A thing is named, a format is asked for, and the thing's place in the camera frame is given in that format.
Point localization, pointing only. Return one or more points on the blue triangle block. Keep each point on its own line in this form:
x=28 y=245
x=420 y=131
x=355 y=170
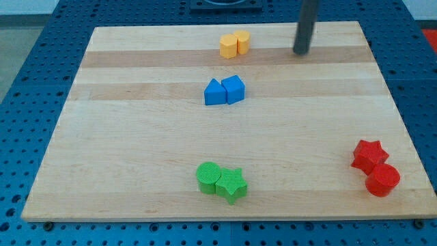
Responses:
x=215 y=93

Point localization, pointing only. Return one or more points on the red star block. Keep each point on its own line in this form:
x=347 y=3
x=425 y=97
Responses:
x=367 y=155

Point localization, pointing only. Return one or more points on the blue cube block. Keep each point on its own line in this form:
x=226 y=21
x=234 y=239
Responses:
x=235 y=89

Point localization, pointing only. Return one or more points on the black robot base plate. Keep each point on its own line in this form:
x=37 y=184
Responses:
x=224 y=5

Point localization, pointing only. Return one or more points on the red cylinder block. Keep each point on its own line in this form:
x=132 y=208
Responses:
x=382 y=180

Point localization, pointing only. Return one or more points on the yellow pentagon block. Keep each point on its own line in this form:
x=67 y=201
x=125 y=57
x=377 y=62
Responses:
x=244 y=40

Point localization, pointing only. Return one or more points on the green star block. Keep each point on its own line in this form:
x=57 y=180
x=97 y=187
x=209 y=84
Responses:
x=231 y=185

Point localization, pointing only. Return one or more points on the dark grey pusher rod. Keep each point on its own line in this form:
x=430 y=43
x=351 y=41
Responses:
x=304 y=32

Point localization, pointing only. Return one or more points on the yellow hexagon block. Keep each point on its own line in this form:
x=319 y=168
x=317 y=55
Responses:
x=228 y=46

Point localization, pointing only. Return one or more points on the light wooden board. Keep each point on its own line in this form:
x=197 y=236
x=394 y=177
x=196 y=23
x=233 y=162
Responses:
x=135 y=128

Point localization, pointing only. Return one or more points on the green cylinder block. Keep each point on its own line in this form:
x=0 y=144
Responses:
x=207 y=175

